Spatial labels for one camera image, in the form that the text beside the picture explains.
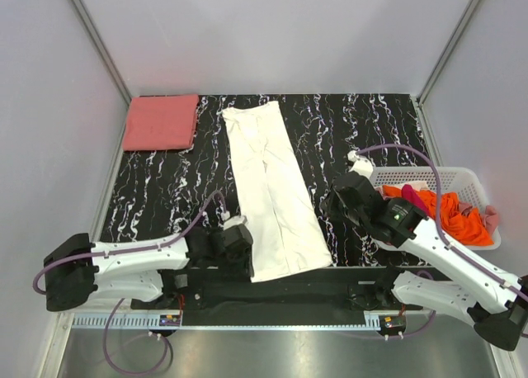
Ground white plastic laundry basket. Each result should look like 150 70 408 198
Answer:
370 167 502 251

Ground orange t shirt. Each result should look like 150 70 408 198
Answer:
379 183 500 248

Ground folded pink t shirt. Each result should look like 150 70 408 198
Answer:
122 94 199 151

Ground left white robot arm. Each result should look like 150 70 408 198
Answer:
36 224 253 312

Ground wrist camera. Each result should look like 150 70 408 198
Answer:
347 150 374 179
220 210 247 230

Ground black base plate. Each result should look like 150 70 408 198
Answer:
131 267 402 329

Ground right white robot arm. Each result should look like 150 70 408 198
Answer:
321 172 527 352

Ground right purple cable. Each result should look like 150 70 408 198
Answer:
354 143 528 340

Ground magenta t shirt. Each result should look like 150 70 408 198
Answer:
401 184 429 215

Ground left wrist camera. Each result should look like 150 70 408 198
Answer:
220 210 247 230

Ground white t shirt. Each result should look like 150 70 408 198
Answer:
222 102 332 282

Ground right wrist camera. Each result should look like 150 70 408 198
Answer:
347 150 374 179

